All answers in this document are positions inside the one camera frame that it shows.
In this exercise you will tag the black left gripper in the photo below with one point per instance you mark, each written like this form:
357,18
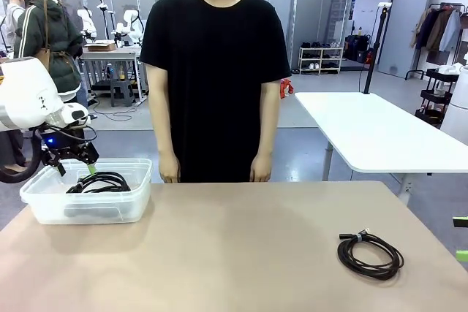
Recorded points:
69,147

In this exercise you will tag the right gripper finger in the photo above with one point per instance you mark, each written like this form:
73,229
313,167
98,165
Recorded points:
463,254
461,221

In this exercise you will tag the person's right forearm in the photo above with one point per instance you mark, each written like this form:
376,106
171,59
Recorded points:
162,133

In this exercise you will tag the person's left forearm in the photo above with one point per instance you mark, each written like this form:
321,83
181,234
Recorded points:
267,133

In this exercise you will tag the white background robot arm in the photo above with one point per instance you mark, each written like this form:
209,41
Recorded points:
129,26
87,23

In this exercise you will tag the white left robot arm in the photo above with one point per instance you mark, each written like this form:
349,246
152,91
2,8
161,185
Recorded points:
25,89

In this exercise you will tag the person's right hand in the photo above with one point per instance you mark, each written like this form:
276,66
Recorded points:
170,169

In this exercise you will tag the person's left hand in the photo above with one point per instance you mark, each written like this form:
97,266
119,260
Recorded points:
260,167

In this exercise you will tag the translucent plastic storage bin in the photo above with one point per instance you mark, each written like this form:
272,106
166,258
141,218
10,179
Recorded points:
139,198

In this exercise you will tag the gray step stool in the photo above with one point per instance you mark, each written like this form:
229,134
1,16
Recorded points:
121,90

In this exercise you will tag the gray background work table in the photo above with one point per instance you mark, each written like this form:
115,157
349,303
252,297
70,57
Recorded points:
109,55

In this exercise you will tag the flat cardboard box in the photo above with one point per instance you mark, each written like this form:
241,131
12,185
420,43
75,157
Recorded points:
100,47

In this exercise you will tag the black utility trolley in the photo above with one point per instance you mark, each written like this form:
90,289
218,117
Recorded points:
435,94

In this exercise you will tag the person in green jacket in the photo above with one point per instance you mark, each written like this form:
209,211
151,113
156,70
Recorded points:
58,34

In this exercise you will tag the white side table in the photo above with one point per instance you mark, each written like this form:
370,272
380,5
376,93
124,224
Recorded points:
365,125

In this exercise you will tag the person in black t-shirt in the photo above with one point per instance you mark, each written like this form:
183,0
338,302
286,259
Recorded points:
212,71

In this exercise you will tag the black stand white head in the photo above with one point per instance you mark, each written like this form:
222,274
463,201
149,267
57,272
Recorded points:
104,3

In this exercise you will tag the red fire extinguisher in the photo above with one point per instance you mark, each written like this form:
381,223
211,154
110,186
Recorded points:
369,58

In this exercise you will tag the light blue hanging coat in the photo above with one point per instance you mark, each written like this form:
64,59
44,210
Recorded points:
451,30

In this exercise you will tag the brown hanging coat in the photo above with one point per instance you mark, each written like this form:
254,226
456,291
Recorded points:
438,30

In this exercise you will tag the black pole white top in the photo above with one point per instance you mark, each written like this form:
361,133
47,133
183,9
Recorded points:
376,49

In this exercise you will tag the beige hanging coat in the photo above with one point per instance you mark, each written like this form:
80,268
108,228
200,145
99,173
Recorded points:
420,29

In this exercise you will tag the black luggage bags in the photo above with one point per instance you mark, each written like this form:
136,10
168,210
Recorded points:
356,47

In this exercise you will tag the wooden shoe rack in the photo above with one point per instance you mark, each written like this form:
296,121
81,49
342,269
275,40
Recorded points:
321,60

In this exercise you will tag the black clothes rack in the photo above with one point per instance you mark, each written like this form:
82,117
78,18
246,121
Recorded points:
448,5

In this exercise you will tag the red orange toy figure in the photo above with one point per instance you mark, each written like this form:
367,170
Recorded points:
287,88

